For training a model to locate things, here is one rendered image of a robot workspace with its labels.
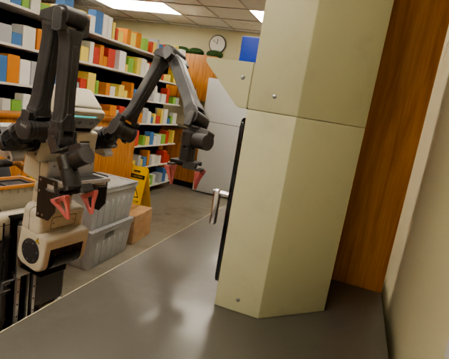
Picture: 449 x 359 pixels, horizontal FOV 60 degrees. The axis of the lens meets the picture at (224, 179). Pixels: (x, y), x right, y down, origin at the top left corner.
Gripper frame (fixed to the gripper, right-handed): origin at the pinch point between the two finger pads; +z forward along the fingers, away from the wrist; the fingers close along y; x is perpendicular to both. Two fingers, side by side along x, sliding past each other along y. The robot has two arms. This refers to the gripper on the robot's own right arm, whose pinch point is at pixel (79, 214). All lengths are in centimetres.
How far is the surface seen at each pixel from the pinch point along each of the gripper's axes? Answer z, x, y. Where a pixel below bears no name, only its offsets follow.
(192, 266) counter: 23.6, -34.0, 5.6
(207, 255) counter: 23.0, -32.7, 16.7
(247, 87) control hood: -16, -71, -9
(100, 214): -4, 129, 130
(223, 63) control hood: -23, -67, -10
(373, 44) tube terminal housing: -18, -96, 6
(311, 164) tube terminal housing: 4, -78, -2
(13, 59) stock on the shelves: -141, 166, 116
